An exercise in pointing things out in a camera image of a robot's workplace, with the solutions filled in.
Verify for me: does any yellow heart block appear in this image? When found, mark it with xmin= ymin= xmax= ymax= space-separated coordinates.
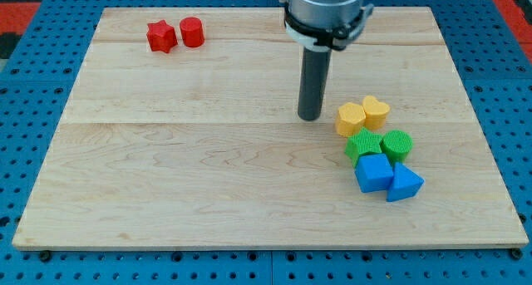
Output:
xmin=362 ymin=96 xmax=391 ymax=130

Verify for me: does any wooden board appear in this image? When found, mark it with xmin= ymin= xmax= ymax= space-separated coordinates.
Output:
xmin=12 ymin=7 xmax=529 ymax=251

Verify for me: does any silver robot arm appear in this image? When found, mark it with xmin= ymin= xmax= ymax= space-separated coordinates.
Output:
xmin=279 ymin=0 xmax=374 ymax=52

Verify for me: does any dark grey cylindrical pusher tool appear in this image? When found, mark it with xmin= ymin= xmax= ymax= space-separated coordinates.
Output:
xmin=298 ymin=48 xmax=331 ymax=121

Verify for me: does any red cylinder block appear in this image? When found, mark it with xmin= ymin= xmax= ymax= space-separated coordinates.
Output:
xmin=180 ymin=17 xmax=204 ymax=47

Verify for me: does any blue cube block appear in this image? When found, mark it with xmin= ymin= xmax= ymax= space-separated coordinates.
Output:
xmin=355 ymin=154 xmax=394 ymax=193

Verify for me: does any green star block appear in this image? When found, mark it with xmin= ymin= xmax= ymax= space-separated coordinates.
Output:
xmin=344 ymin=127 xmax=382 ymax=168

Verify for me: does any red star block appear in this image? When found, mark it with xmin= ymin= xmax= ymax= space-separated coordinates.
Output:
xmin=146 ymin=20 xmax=178 ymax=53

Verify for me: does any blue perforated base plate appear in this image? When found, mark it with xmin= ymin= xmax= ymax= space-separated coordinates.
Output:
xmin=1 ymin=0 xmax=531 ymax=284

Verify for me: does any yellow hexagon block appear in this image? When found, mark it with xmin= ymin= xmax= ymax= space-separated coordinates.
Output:
xmin=335 ymin=102 xmax=366 ymax=137

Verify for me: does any blue triangle block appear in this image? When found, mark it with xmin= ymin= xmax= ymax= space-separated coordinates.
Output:
xmin=387 ymin=162 xmax=425 ymax=202

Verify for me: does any green cylinder block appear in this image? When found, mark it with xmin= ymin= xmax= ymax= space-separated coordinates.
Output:
xmin=381 ymin=130 xmax=413 ymax=165

